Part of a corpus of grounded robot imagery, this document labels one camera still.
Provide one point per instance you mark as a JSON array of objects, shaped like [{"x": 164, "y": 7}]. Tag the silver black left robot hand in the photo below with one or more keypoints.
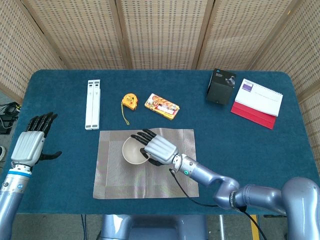
[{"x": 27, "y": 147}]

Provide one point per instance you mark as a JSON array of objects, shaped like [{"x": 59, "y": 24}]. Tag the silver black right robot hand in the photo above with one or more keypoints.
[{"x": 161, "y": 150}]

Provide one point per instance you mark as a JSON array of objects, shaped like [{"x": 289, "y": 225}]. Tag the beige bowl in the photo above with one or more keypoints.
[{"x": 131, "y": 153}]

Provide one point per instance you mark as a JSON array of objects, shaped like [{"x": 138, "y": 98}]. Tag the grey woven placemat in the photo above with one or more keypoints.
[{"x": 150, "y": 182}]

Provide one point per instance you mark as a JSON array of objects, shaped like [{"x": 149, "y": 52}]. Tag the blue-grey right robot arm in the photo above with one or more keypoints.
[{"x": 262, "y": 195}]

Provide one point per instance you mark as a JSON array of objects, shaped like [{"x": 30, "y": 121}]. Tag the dark shoe with white sole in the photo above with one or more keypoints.
[{"x": 2, "y": 153}]

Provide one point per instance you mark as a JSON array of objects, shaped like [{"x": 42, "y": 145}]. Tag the yellow food package box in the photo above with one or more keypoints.
[{"x": 162, "y": 107}]

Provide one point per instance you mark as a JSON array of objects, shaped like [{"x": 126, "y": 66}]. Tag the yellow tape measure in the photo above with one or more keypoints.
[{"x": 130, "y": 101}]

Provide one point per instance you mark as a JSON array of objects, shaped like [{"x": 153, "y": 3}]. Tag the blue felt table cover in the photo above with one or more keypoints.
[{"x": 237, "y": 155}]

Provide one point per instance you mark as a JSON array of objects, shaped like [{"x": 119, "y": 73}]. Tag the white folding laptop stand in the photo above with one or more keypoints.
[{"x": 92, "y": 105}]

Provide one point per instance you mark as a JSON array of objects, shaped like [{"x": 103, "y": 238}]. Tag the blue-grey robot torso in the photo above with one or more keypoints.
[{"x": 150, "y": 227}]

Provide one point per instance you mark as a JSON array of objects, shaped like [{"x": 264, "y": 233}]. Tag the black cube box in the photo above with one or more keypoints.
[{"x": 220, "y": 87}]

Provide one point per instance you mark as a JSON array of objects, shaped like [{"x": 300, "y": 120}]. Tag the metal table leg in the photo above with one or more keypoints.
[{"x": 221, "y": 227}]

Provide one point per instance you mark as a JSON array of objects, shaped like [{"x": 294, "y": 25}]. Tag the white and red desk calendar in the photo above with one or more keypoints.
[{"x": 260, "y": 100}]

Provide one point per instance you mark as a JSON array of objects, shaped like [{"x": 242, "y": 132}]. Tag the woven wooden folding screen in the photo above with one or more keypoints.
[{"x": 162, "y": 32}]

